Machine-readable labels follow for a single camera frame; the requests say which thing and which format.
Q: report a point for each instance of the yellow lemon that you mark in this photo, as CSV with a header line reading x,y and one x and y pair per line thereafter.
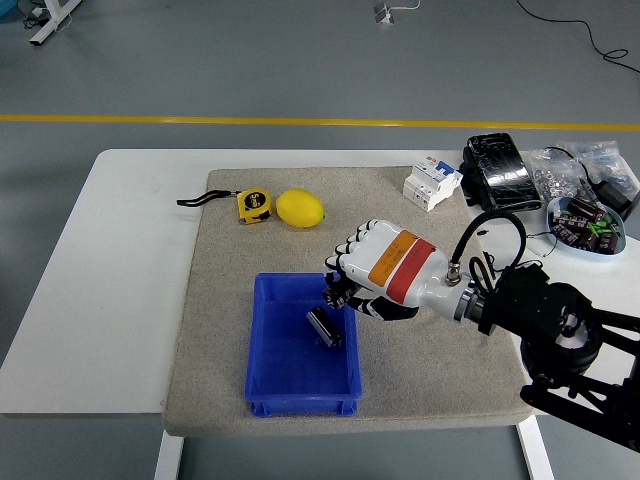
x,y
300,208

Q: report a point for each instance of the glossy black wrapped case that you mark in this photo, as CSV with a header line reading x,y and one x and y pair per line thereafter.
x,y
500,170

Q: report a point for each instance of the long plain dark battery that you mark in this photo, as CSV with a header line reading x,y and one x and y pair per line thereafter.
x,y
325,327

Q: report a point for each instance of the dark brown cylindrical capacitor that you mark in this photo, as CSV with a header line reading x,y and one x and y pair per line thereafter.
x,y
565,233
587,240
608,242
586,209

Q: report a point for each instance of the green plastic connector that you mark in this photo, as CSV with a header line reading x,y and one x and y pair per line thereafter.
x,y
596,228

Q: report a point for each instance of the yellow tape measure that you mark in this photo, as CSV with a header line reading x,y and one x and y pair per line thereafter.
x,y
255,205

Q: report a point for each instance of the short printed dark battery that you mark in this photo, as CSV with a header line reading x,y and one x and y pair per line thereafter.
x,y
336,296

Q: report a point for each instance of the large black power adapter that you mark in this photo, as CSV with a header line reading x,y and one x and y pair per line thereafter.
x,y
617,195

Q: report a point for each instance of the blue plastic box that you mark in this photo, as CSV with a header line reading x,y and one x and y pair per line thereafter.
x,y
295,370

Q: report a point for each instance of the white circuit breaker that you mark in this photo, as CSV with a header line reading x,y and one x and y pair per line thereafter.
x,y
430,185

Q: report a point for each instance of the light blue bowl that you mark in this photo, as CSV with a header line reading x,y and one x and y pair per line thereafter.
x,y
600,257

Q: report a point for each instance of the clear bag of metal nuts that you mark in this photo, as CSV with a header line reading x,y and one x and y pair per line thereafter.
x,y
550,180

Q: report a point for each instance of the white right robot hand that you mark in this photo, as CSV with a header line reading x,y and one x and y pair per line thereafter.
x,y
400,265

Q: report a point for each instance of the blue object at floor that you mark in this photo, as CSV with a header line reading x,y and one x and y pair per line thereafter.
x,y
6,9

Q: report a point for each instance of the white desk frame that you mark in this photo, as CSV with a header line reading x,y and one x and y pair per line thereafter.
x,y
50,25

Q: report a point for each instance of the white table leg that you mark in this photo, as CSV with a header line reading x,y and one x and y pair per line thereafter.
x,y
534,450
167,457

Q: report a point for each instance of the clear bag of blue screws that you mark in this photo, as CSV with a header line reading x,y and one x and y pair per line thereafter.
x,y
607,160

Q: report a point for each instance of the grey-brown felt mat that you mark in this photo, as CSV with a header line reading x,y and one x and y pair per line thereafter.
x,y
400,360

